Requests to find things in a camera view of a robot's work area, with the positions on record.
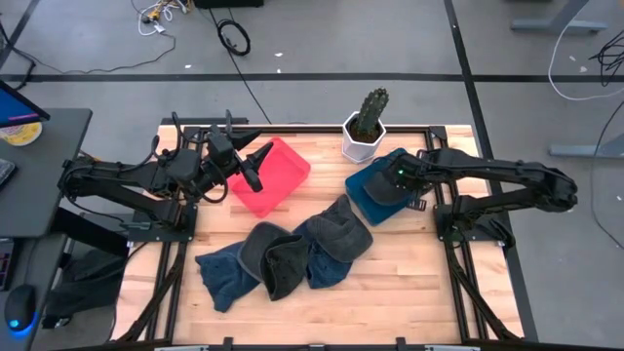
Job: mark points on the black desk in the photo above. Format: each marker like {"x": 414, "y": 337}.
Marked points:
{"x": 44, "y": 170}

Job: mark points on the black aluminium table frame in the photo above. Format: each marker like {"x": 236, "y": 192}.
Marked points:
{"x": 302, "y": 128}

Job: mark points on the dark low desk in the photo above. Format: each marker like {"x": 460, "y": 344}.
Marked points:
{"x": 29, "y": 263}

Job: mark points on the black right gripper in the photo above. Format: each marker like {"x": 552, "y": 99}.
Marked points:
{"x": 412, "y": 173}

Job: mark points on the black ribbed part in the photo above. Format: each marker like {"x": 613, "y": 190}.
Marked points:
{"x": 417, "y": 203}

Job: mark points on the black box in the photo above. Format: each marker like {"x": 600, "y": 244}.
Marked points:
{"x": 229, "y": 3}

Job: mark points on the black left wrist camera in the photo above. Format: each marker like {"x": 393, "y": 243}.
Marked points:
{"x": 221, "y": 146}

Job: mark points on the pink plastic bin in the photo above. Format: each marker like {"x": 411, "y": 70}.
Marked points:
{"x": 278, "y": 180}

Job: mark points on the monitor with blue screen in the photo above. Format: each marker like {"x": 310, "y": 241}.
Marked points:
{"x": 14, "y": 109}

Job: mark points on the dark grey bucket hat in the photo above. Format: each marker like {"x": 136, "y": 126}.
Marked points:
{"x": 285, "y": 268}
{"x": 382, "y": 190}

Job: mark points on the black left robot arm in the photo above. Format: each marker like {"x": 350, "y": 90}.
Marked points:
{"x": 122, "y": 173}

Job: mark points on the black keyboard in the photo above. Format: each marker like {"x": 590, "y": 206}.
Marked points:
{"x": 5, "y": 170}

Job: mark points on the black mouse with blue light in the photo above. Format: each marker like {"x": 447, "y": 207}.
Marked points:
{"x": 19, "y": 307}

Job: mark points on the yellow round bowl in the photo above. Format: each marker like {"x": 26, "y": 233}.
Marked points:
{"x": 22, "y": 136}

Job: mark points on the blue plastic bin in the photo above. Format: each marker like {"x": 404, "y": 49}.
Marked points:
{"x": 370, "y": 209}

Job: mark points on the green cactus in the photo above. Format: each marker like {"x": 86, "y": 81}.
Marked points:
{"x": 370, "y": 112}

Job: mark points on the white hexagonal plant pot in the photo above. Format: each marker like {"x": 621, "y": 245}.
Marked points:
{"x": 358, "y": 151}

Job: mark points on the grey desk leg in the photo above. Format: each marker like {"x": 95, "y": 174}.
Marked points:
{"x": 585, "y": 148}

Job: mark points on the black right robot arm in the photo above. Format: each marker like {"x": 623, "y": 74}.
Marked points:
{"x": 512, "y": 170}

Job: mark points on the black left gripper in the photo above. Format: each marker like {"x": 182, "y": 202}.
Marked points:
{"x": 219, "y": 173}

